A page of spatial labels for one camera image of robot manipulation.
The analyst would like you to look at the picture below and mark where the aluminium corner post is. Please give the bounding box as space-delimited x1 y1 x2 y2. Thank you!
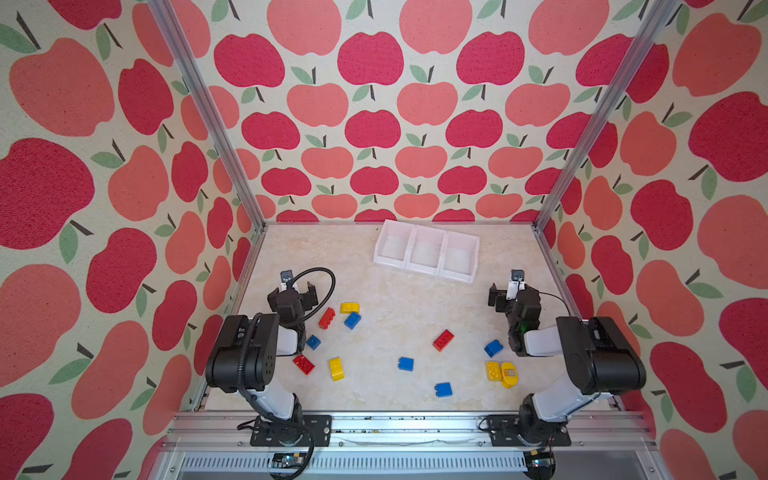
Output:
146 0 267 232
532 0 682 230

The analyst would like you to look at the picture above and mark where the black corrugated left cable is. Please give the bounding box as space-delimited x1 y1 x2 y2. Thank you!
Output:
236 266 337 480

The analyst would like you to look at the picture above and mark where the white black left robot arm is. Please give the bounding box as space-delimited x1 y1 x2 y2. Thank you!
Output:
205 284 319 424

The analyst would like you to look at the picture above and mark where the yellow curved brick lower left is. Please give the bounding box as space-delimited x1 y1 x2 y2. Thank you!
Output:
329 357 345 382

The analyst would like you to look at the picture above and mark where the left aluminium corner post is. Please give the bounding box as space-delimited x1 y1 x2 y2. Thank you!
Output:
146 0 267 232

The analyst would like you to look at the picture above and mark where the yellow round printed brick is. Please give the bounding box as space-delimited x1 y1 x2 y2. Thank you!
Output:
500 362 519 389

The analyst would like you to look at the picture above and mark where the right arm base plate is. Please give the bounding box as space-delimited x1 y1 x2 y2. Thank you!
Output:
479 415 572 447

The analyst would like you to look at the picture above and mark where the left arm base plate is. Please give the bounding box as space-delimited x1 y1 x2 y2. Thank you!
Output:
250 415 333 447

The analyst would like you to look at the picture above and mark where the yellow curved brick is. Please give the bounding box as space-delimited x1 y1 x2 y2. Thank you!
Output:
329 357 345 382
340 302 360 315

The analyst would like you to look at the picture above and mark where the red long brick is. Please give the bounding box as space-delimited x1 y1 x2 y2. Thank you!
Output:
318 308 336 330

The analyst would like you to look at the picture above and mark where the yellow square brick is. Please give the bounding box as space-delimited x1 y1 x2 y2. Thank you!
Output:
486 361 502 382

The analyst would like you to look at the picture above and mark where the right aluminium corner post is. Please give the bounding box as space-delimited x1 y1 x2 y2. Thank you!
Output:
532 0 682 230

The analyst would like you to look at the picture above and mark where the white bin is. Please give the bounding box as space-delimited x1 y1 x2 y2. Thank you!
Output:
405 225 448 276
437 232 480 284
373 220 423 270

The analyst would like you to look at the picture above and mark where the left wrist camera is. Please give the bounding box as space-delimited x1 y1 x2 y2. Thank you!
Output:
279 270 294 291

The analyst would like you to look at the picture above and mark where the small blue brick left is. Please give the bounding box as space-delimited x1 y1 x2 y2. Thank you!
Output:
306 335 321 350

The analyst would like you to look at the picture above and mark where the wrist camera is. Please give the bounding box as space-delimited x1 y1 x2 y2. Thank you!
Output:
279 270 294 291
506 269 525 300

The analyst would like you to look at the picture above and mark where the yellow curved brick upper left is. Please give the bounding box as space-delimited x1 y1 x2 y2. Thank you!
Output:
340 302 360 315

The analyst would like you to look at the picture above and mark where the aluminium front rail frame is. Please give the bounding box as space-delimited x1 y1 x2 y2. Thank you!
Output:
146 411 672 479

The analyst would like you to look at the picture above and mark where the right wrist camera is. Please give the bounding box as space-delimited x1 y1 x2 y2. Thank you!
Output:
506 269 525 300

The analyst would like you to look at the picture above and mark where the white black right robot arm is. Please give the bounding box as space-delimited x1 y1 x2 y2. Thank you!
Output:
488 282 646 445

